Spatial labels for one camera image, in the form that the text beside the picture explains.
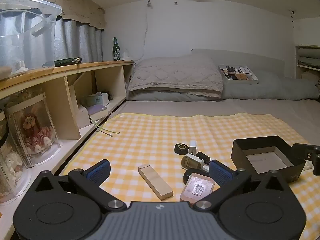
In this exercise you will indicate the tissue box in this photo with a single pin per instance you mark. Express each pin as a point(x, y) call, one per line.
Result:
point(96, 98)

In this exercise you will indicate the yellow checked mat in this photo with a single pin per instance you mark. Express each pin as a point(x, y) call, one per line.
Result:
point(150, 135)

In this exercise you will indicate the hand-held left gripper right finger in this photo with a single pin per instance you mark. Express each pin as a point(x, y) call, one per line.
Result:
point(220, 172)

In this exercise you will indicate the black oval case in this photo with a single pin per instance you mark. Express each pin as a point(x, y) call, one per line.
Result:
point(187, 176)

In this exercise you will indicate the wooden bedside shelf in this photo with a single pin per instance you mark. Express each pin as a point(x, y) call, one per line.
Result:
point(62, 92)

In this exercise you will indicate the grey curtain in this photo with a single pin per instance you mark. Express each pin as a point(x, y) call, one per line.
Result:
point(75, 42)

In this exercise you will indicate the wooden block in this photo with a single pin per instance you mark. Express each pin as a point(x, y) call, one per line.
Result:
point(155, 182)

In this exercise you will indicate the white file box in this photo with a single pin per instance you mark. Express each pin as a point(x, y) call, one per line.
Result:
point(82, 117)

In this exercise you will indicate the small white and black box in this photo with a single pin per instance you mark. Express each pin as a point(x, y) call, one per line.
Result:
point(245, 70)

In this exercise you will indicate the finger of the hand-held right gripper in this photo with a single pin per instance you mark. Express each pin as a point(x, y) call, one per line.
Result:
point(301, 151)

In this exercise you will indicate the clear plastic storage bin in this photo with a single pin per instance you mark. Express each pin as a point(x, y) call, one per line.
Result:
point(25, 30)

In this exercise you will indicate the grey duvet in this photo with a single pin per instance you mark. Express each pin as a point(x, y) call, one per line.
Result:
point(275, 87)

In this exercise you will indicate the black cardboard box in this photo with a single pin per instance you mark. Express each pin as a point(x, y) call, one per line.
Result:
point(240, 152)

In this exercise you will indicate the white charger plug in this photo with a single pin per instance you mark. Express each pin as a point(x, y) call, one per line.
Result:
point(193, 146)

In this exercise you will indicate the green glass bottle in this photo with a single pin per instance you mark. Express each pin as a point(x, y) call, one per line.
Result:
point(116, 50)

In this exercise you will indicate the round black tin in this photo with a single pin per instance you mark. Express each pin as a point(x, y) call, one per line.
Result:
point(181, 148)

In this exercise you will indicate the black charger plug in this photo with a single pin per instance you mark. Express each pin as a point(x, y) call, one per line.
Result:
point(203, 156)

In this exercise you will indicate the white wall shelf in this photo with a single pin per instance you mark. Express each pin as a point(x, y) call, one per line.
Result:
point(297, 62)

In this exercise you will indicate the white tray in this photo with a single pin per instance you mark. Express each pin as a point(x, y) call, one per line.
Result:
point(250, 80)

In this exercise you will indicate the beige quilted pillow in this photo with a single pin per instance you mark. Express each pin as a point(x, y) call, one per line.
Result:
point(175, 75)

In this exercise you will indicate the white plastic holder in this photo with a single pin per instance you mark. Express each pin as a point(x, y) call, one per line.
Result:
point(191, 162)

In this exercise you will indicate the red-haired doll in clear case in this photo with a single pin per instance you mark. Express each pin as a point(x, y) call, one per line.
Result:
point(32, 130)

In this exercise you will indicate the beige curtain valance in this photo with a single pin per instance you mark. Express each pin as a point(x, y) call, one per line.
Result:
point(75, 7)

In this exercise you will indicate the dark green pouch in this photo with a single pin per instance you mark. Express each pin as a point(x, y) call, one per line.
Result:
point(65, 62)

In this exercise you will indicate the stack of folded bedding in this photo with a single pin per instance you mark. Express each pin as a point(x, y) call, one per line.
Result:
point(310, 55)

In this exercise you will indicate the purple book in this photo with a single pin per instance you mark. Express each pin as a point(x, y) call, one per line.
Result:
point(98, 110)

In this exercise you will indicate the black claw hair clip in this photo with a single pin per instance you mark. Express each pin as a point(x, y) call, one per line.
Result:
point(231, 69)

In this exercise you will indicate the white doll in clear case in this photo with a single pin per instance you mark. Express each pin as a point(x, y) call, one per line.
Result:
point(12, 170)

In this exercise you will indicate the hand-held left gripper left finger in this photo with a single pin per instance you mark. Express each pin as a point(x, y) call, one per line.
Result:
point(98, 171)

